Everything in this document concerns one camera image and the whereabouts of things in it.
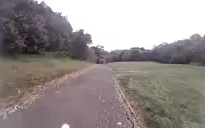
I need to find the grey asphalt path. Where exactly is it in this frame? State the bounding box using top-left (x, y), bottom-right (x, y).
top-left (0, 63), bottom-right (146, 128)

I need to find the grass field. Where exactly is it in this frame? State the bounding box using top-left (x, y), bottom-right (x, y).
top-left (106, 61), bottom-right (205, 128)

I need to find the robot's own part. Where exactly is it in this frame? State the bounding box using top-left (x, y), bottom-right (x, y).
top-left (60, 123), bottom-right (71, 128)

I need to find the row of distant trees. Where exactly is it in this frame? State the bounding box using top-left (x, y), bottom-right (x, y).
top-left (104, 32), bottom-right (205, 68)

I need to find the wood of dark trees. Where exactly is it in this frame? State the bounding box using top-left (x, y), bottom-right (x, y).
top-left (0, 0), bottom-right (108, 64)

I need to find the grass verge with dry leaves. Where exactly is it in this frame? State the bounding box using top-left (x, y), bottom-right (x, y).
top-left (0, 53), bottom-right (96, 114)

